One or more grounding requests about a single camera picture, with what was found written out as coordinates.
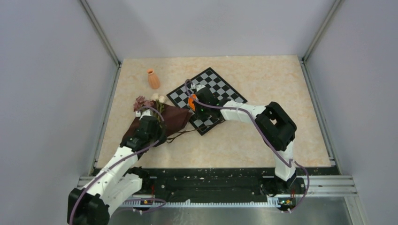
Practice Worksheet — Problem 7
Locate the brown ribbon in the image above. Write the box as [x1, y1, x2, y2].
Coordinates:
[166, 120, 225, 143]

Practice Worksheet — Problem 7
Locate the maroon wrapping paper sheet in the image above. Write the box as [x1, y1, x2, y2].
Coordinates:
[122, 104, 192, 139]

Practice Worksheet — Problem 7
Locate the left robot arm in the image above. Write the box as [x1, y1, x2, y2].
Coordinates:
[67, 115, 167, 225]

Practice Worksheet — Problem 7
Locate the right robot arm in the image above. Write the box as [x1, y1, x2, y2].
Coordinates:
[187, 84, 297, 193]

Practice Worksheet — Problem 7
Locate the peach ribbed vase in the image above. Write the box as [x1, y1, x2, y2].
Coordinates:
[147, 69, 161, 90]

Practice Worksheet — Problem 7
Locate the black white chessboard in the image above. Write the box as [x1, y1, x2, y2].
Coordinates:
[166, 67, 247, 135]

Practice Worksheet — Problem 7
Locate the orange toy ring piece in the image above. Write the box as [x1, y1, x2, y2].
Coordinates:
[188, 93, 198, 113]

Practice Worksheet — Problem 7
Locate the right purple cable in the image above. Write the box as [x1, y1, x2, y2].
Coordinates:
[184, 79, 310, 213]

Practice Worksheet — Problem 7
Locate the purple cable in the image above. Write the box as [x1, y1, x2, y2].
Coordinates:
[69, 106, 168, 225]
[184, 79, 310, 213]

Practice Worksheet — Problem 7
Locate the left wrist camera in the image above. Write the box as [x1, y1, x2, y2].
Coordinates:
[135, 108, 154, 120]

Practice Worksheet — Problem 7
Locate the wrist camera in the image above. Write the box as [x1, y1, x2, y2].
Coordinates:
[189, 83, 206, 93]
[135, 108, 154, 120]

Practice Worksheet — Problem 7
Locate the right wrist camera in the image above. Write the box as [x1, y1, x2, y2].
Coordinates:
[189, 83, 206, 93]

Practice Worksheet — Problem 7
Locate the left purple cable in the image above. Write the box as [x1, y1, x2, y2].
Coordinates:
[69, 106, 168, 225]

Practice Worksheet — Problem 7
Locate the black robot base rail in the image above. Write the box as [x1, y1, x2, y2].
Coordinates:
[92, 167, 340, 204]

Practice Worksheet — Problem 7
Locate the aluminium frame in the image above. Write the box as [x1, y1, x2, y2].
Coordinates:
[79, 0, 369, 225]

